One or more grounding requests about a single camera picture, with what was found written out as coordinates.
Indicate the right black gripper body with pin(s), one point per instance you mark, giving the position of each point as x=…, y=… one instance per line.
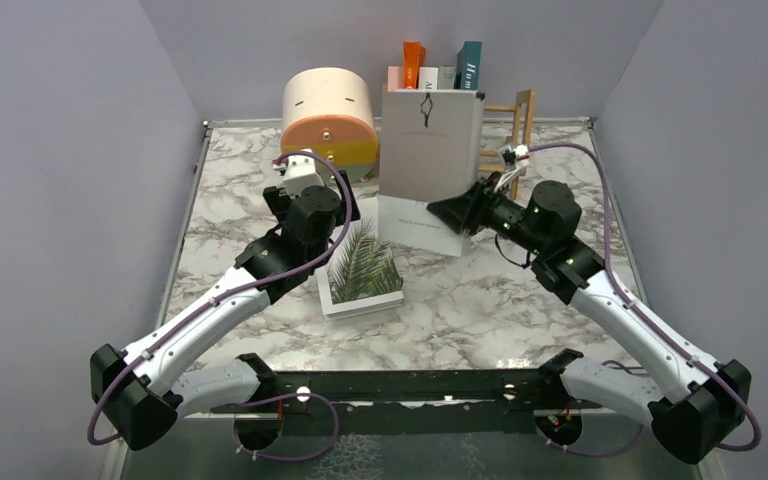
x=506, y=217

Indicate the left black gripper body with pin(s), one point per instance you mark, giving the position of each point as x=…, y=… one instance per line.
x=280, y=203

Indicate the grey white cover book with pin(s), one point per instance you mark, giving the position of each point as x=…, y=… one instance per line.
x=429, y=149

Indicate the grey landscape cover book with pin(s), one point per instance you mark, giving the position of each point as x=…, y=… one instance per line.
x=446, y=78

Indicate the pink flower cover book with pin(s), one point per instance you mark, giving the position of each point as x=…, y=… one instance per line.
x=394, y=78

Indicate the dark teal book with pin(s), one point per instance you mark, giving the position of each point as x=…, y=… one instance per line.
x=468, y=66

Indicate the orange fashion show book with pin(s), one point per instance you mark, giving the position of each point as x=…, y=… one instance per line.
x=414, y=54

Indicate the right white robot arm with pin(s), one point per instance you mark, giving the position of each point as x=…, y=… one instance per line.
x=689, y=400

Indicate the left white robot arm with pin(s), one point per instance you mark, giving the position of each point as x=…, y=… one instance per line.
x=144, y=388

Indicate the palm leaf cover book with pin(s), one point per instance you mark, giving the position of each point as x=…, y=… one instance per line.
x=361, y=276

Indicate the cream and orange bread box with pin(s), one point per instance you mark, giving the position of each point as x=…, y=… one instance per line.
x=328, y=111

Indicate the wooden book rack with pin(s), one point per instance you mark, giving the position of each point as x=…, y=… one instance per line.
x=522, y=116

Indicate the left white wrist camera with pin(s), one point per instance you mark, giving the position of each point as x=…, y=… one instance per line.
x=298, y=171

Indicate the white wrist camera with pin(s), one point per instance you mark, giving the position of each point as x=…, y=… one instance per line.
x=298, y=171
x=515, y=159

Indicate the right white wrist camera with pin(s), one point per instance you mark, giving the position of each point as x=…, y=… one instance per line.
x=515, y=159

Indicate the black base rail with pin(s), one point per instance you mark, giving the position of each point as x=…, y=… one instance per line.
x=410, y=402

